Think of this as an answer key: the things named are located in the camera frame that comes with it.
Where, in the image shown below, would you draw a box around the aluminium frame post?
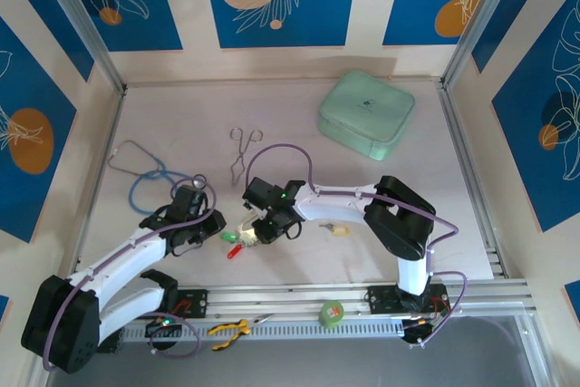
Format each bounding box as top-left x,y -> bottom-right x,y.
34,0 -> 127,93
441,0 -> 529,89

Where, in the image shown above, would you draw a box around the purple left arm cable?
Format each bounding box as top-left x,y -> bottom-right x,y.
43,180 -> 218,372

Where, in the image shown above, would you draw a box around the blue stethoscope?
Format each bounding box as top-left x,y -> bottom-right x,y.
108,140 -> 209,216

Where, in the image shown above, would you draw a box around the grey slotted cable duct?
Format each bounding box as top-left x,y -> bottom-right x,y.
121,319 -> 405,343

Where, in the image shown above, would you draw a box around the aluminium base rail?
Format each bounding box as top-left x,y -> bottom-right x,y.
174,284 -> 531,321

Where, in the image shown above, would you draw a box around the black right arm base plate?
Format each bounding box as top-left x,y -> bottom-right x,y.
366,285 -> 448,315

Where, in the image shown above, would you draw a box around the mint green zip case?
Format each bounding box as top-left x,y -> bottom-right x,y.
315,69 -> 417,161

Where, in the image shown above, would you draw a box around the yellow and black pliers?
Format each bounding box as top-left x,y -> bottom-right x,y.
207,313 -> 276,352

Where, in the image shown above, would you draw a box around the green tape roll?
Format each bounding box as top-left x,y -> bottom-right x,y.
319,299 -> 345,328

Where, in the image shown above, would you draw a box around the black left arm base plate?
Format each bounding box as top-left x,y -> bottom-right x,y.
174,287 -> 209,319

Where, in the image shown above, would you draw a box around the metal tongs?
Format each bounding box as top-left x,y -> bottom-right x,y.
229,127 -> 265,187

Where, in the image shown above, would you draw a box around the black ribbed block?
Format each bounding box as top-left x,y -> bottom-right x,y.
95,326 -> 124,354

